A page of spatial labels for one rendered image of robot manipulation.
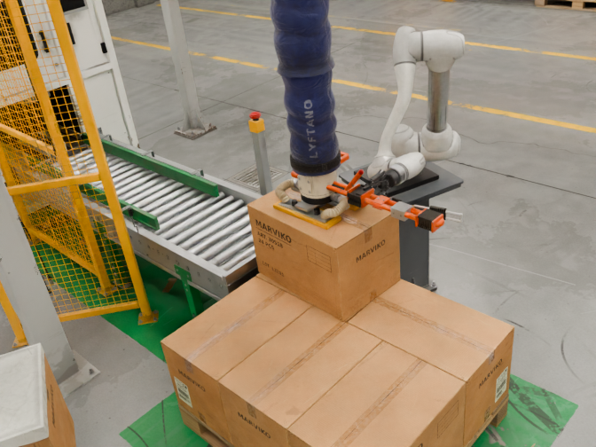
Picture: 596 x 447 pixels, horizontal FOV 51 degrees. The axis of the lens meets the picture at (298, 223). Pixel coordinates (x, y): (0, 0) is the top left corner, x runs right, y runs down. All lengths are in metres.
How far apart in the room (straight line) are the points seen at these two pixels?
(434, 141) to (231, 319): 1.37
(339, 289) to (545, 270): 1.74
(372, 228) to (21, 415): 1.53
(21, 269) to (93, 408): 0.82
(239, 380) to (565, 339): 1.82
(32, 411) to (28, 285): 1.35
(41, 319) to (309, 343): 1.45
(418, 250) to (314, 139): 1.28
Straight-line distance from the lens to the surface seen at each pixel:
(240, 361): 2.73
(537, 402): 3.31
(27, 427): 2.09
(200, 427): 3.17
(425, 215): 2.49
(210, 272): 3.20
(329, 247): 2.63
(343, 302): 2.78
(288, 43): 2.51
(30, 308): 3.44
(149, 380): 3.58
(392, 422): 2.44
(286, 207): 2.88
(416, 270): 3.76
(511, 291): 3.92
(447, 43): 3.00
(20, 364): 2.31
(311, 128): 2.63
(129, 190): 4.34
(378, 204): 2.61
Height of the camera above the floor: 2.40
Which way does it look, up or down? 31 degrees down
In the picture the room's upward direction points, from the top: 7 degrees counter-clockwise
